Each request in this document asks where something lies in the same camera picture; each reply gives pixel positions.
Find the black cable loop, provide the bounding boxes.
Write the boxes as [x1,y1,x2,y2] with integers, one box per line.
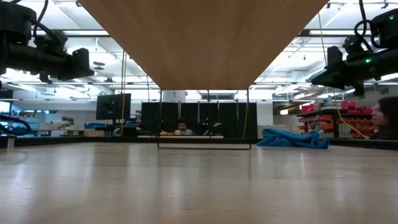
[0,114,32,137]

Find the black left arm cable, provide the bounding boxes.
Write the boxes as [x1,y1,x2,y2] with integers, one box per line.
[32,0,63,41]

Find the black partition panels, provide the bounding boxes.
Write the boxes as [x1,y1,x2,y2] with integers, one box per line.
[141,101,258,139]

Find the black aluminium table frame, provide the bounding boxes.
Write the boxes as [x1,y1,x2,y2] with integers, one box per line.
[0,136,398,151]

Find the wooden shelf with black legs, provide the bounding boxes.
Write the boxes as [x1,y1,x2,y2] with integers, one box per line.
[77,0,327,151]

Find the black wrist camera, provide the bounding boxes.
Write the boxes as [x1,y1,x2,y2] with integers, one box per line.
[341,34,367,60]
[34,29,68,57]

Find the black monitor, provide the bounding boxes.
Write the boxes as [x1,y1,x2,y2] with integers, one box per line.
[95,93,132,121]

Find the green potted plant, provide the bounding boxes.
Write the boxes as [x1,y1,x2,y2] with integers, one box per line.
[58,116,75,130]

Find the rack with red bins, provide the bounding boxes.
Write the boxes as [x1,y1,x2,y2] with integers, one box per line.
[297,100,376,139]

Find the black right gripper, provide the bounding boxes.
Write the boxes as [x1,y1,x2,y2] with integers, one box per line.
[312,45,379,97]

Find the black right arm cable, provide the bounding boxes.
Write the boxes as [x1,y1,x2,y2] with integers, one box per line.
[354,0,379,48]

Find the blue cloth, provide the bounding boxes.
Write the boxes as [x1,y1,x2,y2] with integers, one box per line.
[256,128,330,150]

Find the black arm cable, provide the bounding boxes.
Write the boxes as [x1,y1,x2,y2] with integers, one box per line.
[32,0,63,41]
[354,0,379,48]

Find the person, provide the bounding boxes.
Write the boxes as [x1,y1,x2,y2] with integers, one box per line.
[176,118,194,136]
[369,96,398,141]

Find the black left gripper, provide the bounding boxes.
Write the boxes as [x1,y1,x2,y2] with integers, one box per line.
[32,47,95,85]

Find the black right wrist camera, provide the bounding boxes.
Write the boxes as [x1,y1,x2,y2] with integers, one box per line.
[341,34,367,60]

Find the background wooden table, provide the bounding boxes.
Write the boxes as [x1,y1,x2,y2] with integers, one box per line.
[32,128,85,137]

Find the background robot with green lights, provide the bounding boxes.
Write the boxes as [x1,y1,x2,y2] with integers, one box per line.
[198,114,222,136]

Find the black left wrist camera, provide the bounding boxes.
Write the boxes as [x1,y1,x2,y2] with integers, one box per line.
[34,29,68,57]

